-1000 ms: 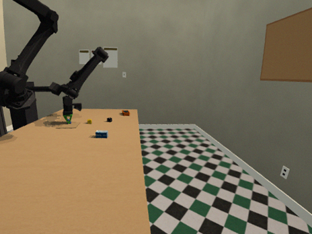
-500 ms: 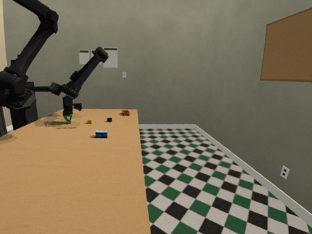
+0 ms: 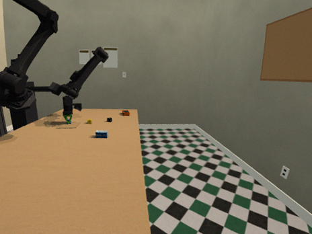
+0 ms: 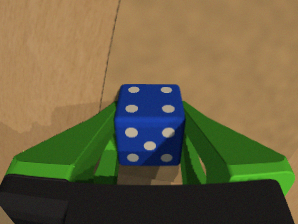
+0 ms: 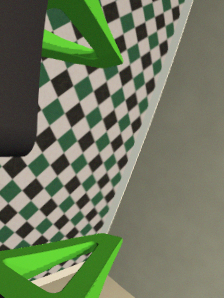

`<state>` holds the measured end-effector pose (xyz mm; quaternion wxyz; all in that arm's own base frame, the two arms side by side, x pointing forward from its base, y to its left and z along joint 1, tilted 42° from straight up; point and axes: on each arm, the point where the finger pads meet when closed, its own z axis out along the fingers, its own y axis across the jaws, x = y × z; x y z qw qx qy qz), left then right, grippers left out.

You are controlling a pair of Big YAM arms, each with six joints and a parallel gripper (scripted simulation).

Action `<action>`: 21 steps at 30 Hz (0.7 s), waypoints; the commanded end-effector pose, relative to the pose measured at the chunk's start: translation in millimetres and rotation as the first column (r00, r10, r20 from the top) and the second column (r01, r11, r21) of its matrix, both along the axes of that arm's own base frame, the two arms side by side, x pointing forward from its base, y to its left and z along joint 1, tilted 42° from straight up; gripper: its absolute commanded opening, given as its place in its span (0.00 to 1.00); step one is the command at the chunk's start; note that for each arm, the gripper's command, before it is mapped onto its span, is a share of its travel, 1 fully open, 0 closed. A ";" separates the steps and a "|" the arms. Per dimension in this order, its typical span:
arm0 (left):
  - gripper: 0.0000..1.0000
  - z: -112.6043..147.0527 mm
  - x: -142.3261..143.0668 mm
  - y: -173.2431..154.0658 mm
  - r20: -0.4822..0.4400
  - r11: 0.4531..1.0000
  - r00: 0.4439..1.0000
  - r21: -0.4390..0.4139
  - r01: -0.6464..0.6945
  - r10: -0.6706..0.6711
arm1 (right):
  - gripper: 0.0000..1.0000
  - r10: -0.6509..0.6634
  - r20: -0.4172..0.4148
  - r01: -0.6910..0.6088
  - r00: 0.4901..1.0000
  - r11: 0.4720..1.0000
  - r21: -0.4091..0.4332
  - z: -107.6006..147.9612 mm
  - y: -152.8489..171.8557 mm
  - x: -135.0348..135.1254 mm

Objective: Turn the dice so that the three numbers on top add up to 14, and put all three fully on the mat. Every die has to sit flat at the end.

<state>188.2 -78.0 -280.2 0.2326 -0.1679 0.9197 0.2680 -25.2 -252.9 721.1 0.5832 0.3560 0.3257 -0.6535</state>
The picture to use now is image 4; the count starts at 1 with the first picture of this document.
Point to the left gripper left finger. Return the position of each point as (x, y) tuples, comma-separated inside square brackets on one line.
[(73, 153)]

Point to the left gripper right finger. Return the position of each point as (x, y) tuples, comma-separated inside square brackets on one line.
[(227, 155)]

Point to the blue die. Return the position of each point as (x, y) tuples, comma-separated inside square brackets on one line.
[(149, 125)]

